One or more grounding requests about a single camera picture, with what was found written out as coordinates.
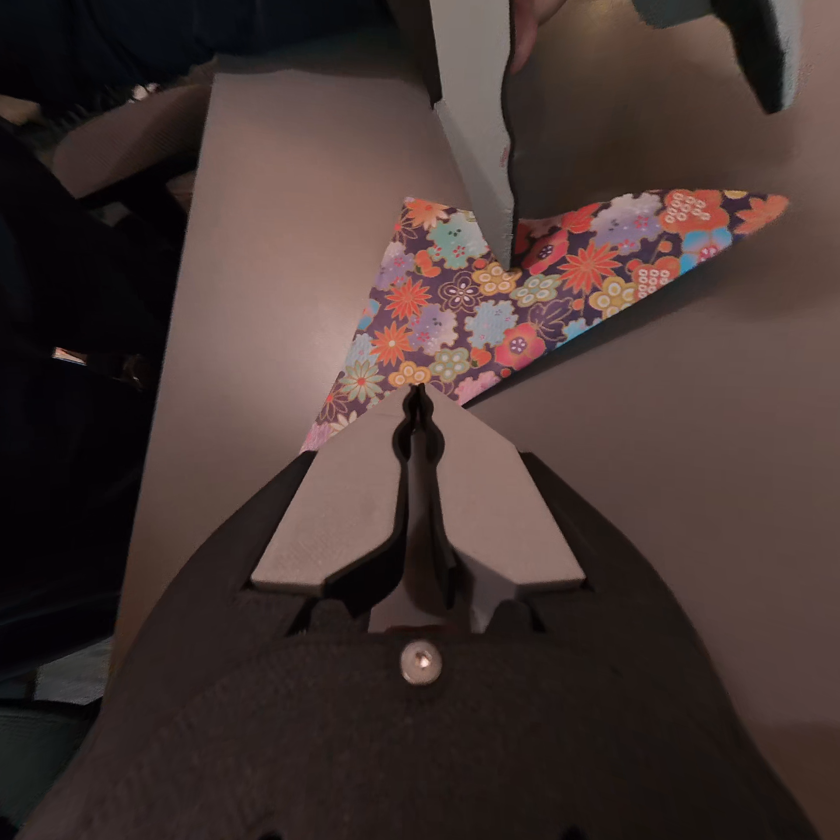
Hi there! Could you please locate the floral patterned origami paper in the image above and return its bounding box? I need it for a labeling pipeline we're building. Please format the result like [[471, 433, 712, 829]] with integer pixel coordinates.
[[301, 189, 790, 455]]

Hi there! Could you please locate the person's left hand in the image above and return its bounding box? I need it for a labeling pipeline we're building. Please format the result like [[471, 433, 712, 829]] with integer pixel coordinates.
[[512, 0, 552, 73]]

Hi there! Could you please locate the beige chair seat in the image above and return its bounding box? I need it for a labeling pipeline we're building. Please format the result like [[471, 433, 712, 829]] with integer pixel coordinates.
[[52, 82, 214, 198]]

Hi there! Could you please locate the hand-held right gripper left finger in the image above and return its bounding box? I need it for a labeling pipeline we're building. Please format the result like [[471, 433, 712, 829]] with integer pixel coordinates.
[[251, 386, 421, 619]]

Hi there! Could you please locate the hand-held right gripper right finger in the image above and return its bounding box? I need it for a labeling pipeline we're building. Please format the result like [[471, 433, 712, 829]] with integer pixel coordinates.
[[420, 386, 586, 632]]

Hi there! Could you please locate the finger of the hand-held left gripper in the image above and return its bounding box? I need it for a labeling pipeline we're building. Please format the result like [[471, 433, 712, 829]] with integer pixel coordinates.
[[430, 0, 526, 270], [633, 0, 802, 116]]

